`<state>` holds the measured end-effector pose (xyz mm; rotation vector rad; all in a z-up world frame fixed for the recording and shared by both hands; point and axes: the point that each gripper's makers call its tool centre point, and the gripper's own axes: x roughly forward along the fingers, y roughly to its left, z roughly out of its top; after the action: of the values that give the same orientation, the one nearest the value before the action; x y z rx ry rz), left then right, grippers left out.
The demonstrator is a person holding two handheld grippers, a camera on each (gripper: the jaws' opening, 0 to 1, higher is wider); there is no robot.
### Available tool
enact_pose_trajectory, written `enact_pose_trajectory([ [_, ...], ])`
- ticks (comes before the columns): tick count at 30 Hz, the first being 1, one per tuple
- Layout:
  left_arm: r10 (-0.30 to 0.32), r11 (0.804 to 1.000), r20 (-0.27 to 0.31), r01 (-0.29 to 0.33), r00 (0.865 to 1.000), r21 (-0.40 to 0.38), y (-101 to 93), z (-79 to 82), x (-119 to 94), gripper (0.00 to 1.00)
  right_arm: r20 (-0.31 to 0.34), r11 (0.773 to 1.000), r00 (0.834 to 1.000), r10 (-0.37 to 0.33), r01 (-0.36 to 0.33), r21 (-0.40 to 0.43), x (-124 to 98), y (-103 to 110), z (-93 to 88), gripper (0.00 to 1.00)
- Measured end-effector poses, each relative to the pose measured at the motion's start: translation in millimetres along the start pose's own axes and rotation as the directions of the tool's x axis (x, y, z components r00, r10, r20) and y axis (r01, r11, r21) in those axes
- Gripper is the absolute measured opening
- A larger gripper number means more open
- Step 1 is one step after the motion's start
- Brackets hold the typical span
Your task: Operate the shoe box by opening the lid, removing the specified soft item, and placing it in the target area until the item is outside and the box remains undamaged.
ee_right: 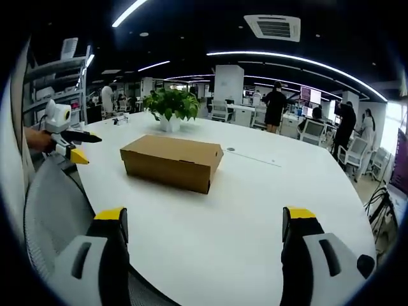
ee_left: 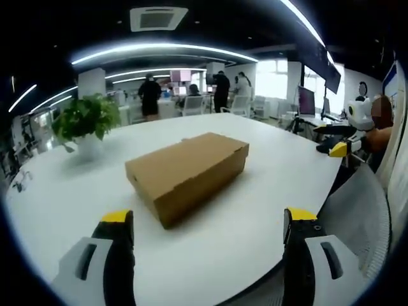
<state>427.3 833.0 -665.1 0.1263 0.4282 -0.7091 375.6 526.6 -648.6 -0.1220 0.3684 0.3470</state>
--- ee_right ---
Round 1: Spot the brown cardboard shoe box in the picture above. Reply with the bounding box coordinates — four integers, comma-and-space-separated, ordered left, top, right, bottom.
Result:
119, 134, 225, 195

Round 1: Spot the computer monitor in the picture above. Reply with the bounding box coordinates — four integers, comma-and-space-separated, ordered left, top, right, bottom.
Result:
300, 85, 322, 105

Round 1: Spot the white square pillar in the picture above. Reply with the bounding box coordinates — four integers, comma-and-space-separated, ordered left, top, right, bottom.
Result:
214, 64, 245, 106

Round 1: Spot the ceiling air conditioner vent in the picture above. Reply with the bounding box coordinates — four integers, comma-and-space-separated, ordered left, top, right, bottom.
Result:
244, 14, 302, 43

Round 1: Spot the bundle of black cables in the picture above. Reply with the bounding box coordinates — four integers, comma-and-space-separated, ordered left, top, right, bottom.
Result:
363, 183, 399, 237

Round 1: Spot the person's left hand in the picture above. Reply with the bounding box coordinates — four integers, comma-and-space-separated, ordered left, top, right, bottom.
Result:
24, 126, 54, 150

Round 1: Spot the white office chair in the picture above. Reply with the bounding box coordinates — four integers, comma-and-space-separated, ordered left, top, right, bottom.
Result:
299, 119, 329, 147
369, 148, 391, 181
210, 100, 231, 122
337, 136, 369, 171

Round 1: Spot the grey metal storage shelf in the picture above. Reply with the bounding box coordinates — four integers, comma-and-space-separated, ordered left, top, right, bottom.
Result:
22, 37, 96, 128

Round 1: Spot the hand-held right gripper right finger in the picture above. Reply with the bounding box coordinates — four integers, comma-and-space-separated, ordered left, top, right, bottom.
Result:
279, 206, 377, 306

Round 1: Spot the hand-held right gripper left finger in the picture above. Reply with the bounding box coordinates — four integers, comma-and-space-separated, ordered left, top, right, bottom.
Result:
52, 207, 131, 306

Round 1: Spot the green potted plant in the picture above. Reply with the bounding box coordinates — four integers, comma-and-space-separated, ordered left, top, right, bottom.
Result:
142, 88, 201, 133

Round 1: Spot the grey mesh office chair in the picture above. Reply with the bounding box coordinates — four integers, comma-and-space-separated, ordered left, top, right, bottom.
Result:
24, 154, 173, 306

